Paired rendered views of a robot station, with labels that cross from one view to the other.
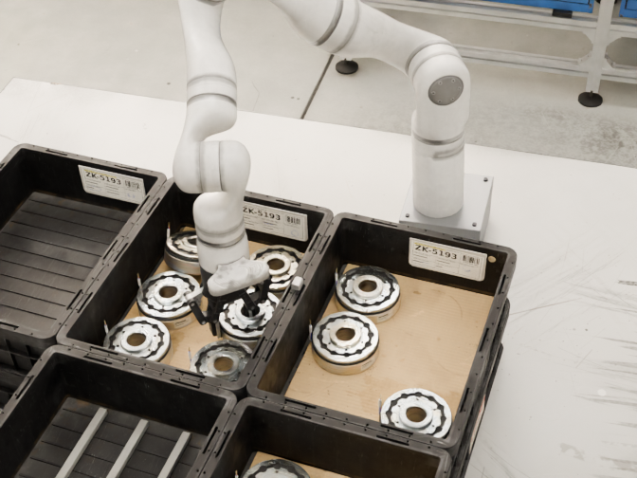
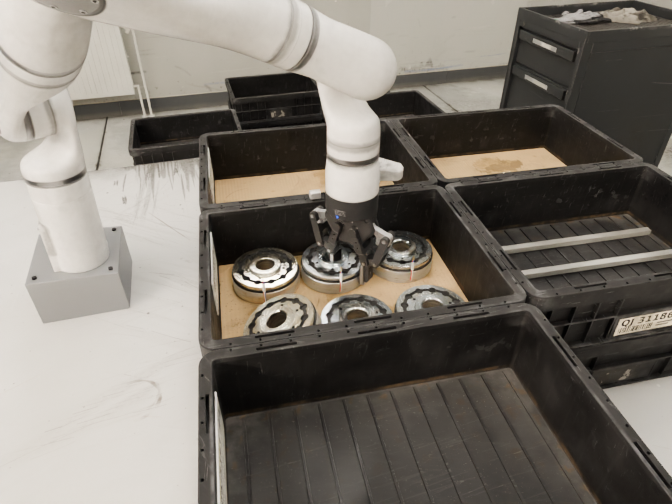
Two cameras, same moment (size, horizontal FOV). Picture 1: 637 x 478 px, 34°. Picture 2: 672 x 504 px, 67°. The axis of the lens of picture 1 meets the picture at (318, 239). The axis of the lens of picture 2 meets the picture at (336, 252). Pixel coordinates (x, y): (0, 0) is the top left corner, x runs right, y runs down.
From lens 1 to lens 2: 1.77 m
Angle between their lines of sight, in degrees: 85
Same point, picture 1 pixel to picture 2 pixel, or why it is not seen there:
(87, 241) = (314, 490)
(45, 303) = (449, 454)
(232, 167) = not seen: hidden behind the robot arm
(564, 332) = (187, 211)
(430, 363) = (298, 188)
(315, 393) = not seen: hidden behind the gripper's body
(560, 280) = (132, 223)
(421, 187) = (96, 231)
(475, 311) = (235, 185)
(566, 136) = not seen: outside the picture
